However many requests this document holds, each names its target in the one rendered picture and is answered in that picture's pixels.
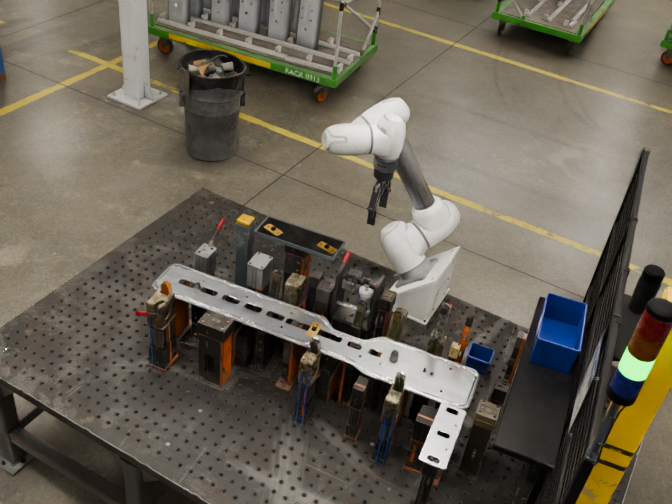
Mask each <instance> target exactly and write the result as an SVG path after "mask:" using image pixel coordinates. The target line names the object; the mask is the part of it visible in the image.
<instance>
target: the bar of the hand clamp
mask: <svg viewBox="0 0 672 504"><path fill-rule="evenodd" d="M451 306H452V305H451V304H448V303H445V302H443V303H442V305H441V308H440V312H439V316H438V319H437V323H436V326H435V330H434V334H433V337H432V341H434V339H435V335H436V333H437V331H438V332H441V335H440V339H439V343H441V340H442V337H443V334H444V331H445V327H446V324H447V320H448V317H449V313H450V310H451Z"/></svg>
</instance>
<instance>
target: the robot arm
mask: <svg viewBox="0 0 672 504"><path fill-rule="evenodd" d="M409 117H410V110H409V108H408V106H407V105H406V103H405V102H404V101H403V100H402V99H400V98H389V99H386V100H383V101H381V102H379V103H377V104H376V105H374V106H373V107H371V108H369V109H368V110H366V111H365V112H364V113H363V114H362V115H360V116H359V117H358V118H356V119H355V120H354V121H353V122H352V123H345V124H337V125H333V126H330V127H328V128H326V129H325V131H324V132H323V134H322V145H323V147H324V148H325V150H326V151H328V152H330V153H332V154H336V155H344V156H352V155H361V154H374V162H373V166H374V173H373V175H374V177H375V178H376V179H377V181H376V184H375V185H374V187H373V192H372V196H371V199H370V203H369V206H368V208H367V211H369V212H368V218H367V224H370V225H373V226H374V225H375V219H376V213H377V210H376V208H377V205H378V202H379V199H380V202H379V206H380V207H383V208H386V207H387V202H388V196H389V192H390V193H391V190H390V189H389V188H391V180H392V179H393V177H394V171H395V170H396V171H397V173H398V175H399V177H400V179H401V181H402V183H403V185H404V187H405V189H406V191H407V193H408V195H409V197H410V199H411V201H412V203H413V208H412V218H413V220H412V221H411V222H410V223H407V224H405V222H403V221H394V222H391V223H390V224H388V225H387V226H385V227H384V228H383V229H382V231H381V236H380V239H381V244H382V248H383V250H384V253H385V254H386V256H387V258H388V260H389V261H390V263H391V264H392V266H393V267H394V268H395V270H396V271H397V274H395V275H394V279H395V280H399V281H398V282H397V283H396V284H395V287H396V288H399V287H401V286H404V285H407V284H411V283H414V282H417V281H422V280H424V279H425V278H426V276H427V275H428V273H429V272H430V271H431V269H432V268H433V267H434V265H435V264H436V263H437V262H438V261H439V259H438V258H434V259H431V260H428V259H427V258H426V256H425V255H424V253H425V252H426V251H427V250H428V249H429V248H430V247H432V246H434V245H436V244H437V243H439V242H440V241H442V240H443V239H444V238H446V237H447V236H448V235H450V234H451V233H452V232H453V231H454V229H455V228H456V227H457V225H458V224H459V222H460V213H459V211H458V209H457V207H456V206H455V205H454V204H453V203H451V202H450V201H447V200H441V199H440V198H439V197H437V196H433V195H432V192H431V190H430V188H429V186H428V184H427V182H426V180H425V178H424V175H423V173H422V171H421V169H420V167H419V165H418V163H417V160H416V158H415V156H414V153H413V151H412V149H411V147H410V145H409V143H408V141H407V139H406V122H407V121H408V120H409ZM380 191H381V192H380Z"/></svg>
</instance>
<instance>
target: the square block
mask: <svg viewBox="0 0 672 504"><path fill-rule="evenodd" d="M500 409H501V407H500V406H498V405H496V404H493V403H490V402H488V401H485V400H480V403H479V405H478V408H477V410H476V413H475V416H474V419H473V422H472V423H473V426H472V429H471V432H470V435H469V438H468V441H467V444H466V447H465V450H464V453H463V456H462V459H461V460H460V463H459V466H458V468H457V471H456V475H457V476H459V477H462V478H464V479H467V480H469V481H472V482H474V483H475V482H476V479H477V476H478V473H479V470H480V467H481V466H480V464H481V462H482V459H483V456H484V453H485V450H486V447H487V445H488V442H489V439H490V436H491V433H492V431H494V428H495V426H496V423H497V419H498V416H499V413H500Z"/></svg>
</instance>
